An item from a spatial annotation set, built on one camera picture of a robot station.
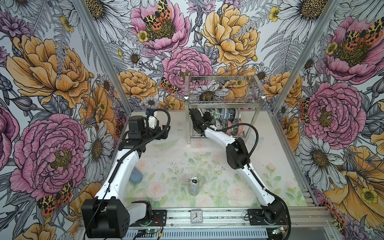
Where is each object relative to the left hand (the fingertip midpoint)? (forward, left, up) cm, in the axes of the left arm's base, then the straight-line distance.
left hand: (161, 130), depth 81 cm
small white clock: (-37, -18, -21) cm, 46 cm away
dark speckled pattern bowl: (+11, -45, -11) cm, 48 cm away
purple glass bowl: (+26, -24, -10) cm, 37 cm away
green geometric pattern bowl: (+18, -30, -14) cm, 38 cm away
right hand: (+23, -27, -14) cm, 38 cm away
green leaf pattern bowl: (+21, -32, -10) cm, 39 cm away
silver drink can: (-26, -17, -9) cm, 32 cm away
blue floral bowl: (+23, -40, -12) cm, 48 cm away
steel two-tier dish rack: (+42, -44, -19) cm, 64 cm away
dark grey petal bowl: (+28, -46, -17) cm, 57 cm away
